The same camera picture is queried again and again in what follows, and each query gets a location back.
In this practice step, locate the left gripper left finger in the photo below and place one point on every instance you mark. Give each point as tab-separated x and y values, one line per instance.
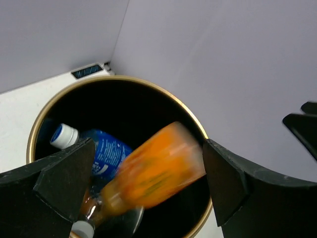
43	199

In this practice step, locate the black corner sticker right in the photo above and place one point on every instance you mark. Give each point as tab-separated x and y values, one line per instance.
87	71

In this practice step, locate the orange juice bottle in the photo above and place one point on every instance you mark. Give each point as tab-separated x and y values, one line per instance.
166	163

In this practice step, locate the dark blue round bin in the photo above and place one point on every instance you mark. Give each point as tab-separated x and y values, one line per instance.
131	110

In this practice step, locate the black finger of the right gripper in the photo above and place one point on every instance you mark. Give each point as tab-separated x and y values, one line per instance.
304	126

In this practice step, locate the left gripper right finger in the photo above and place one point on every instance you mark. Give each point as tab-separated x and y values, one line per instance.
251	201

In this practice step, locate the clear bottle blue label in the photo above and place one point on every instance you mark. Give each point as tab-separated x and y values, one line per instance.
99	218
110	152

